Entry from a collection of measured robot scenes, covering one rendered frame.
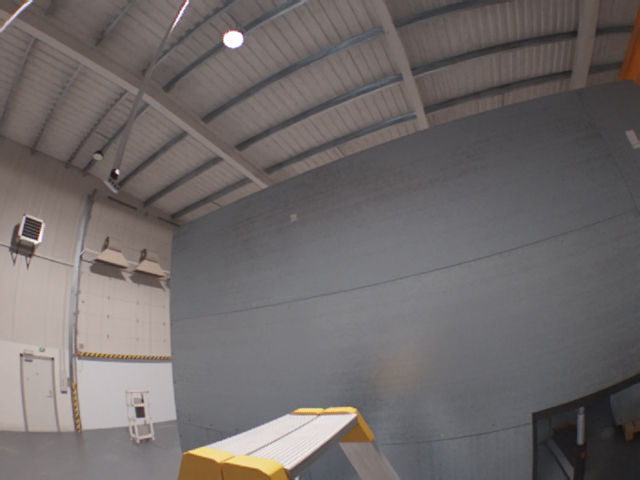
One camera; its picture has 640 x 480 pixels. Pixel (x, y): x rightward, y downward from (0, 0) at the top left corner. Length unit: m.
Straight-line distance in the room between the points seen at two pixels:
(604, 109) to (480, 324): 1.01
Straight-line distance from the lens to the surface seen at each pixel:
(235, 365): 1.35
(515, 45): 8.16
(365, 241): 1.07
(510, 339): 0.99
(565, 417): 6.13
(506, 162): 1.14
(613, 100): 1.50
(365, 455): 0.67
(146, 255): 10.43
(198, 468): 0.45
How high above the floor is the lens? 2.46
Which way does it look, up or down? 21 degrees up
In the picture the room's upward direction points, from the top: 7 degrees counter-clockwise
